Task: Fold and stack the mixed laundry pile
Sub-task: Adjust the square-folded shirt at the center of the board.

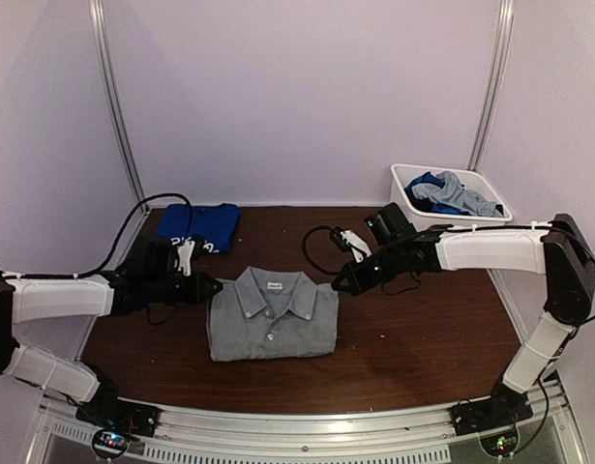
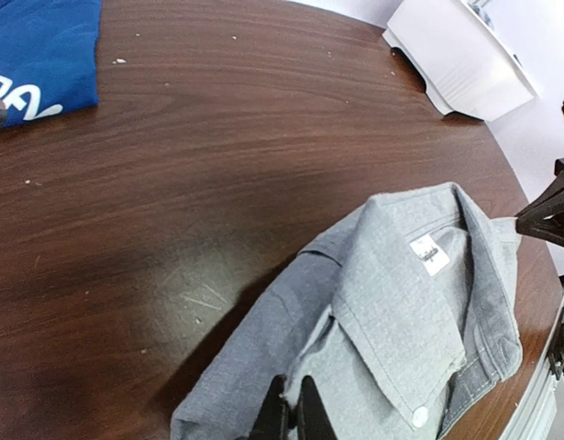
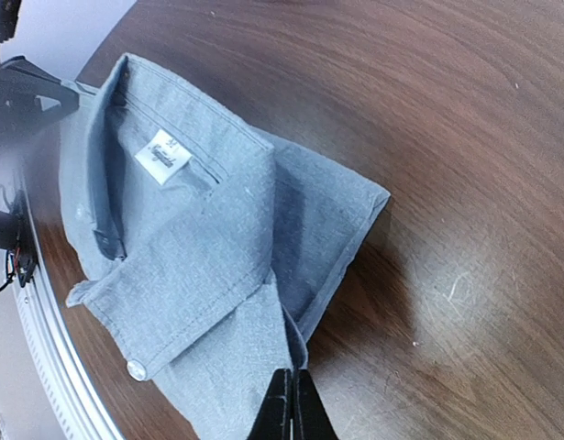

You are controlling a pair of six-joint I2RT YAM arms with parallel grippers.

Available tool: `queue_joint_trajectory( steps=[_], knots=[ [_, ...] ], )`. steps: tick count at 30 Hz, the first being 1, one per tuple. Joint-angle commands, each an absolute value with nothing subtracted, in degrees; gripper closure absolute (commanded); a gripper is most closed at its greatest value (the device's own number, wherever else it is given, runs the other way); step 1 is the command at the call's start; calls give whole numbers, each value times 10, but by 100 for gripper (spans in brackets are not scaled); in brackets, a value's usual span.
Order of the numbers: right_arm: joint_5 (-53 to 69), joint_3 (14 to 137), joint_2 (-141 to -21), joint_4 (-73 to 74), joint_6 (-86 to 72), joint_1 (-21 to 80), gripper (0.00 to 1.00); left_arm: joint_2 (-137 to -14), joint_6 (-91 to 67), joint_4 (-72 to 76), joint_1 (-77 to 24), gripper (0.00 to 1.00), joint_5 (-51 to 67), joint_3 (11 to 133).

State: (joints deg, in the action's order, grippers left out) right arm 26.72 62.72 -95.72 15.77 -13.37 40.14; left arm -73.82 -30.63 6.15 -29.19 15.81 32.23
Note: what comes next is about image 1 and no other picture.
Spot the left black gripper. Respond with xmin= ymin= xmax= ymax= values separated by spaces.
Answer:
xmin=144 ymin=272 xmax=222 ymax=305

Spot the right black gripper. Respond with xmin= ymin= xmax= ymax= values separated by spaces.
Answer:
xmin=332 ymin=245 xmax=405 ymax=298

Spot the grey garment pile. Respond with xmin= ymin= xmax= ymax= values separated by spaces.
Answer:
xmin=206 ymin=267 xmax=340 ymax=363

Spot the blue t-shirt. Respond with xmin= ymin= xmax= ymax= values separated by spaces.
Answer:
xmin=156 ymin=203 xmax=241 ymax=253

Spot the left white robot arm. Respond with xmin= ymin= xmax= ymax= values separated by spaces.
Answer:
xmin=0 ymin=235 xmax=223 ymax=429

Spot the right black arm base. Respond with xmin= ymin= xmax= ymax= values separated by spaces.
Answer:
xmin=450 ymin=376 xmax=533 ymax=436

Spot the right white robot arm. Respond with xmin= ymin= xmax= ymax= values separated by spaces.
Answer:
xmin=332 ymin=204 xmax=595 ymax=427

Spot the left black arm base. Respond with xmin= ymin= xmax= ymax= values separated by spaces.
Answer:
xmin=69 ymin=376 xmax=160 ymax=438

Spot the white plastic laundry bin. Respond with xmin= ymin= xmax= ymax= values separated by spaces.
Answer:
xmin=390 ymin=163 xmax=513 ymax=230

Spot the blue garment in bin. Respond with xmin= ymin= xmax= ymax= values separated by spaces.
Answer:
xmin=404 ymin=172 xmax=464 ymax=216

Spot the light grey-blue garment in bin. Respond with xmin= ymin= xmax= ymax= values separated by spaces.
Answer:
xmin=413 ymin=171 xmax=505 ymax=218

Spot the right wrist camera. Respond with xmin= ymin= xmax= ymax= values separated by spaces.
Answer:
xmin=330 ymin=227 xmax=372 ymax=263

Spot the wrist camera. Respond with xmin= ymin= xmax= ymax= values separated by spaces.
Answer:
xmin=330 ymin=227 xmax=372 ymax=263
xmin=176 ymin=236 xmax=205 ymax=276

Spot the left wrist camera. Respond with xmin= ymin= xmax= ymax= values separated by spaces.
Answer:
xmin=176 ymin=236 xmax=205 ymax=276

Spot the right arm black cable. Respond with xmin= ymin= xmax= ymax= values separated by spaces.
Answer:
xmin=301 ymin=225 xmax=424 ymax=296

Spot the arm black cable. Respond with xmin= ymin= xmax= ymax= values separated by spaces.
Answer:
xmin=6 ymin=192 xmax=194 ymax=328
xmin=301 ymin=225 xmax=424 ymax=296

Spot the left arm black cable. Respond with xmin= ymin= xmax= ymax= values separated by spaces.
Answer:
xmin=6 ymin=192 xmax=194 ymax=328

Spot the aluminium front rail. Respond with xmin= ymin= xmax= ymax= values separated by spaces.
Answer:
xmin=35 ymin=381 xmax=574 ymax=464

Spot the left aluminium frame post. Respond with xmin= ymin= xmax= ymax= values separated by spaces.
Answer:
xmin=88 ymin=0 xmax=145 ymax=201

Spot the aluminium frame post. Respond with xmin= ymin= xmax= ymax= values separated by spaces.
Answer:
xmin=467 ymin=0 xmax=516 ymax=172
xmin=88 ymin=0 xmax=145 ymax=201

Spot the right aluminium frame post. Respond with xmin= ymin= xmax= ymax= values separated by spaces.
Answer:
xmin=467 ymin=0 xmax=516 ymax=172

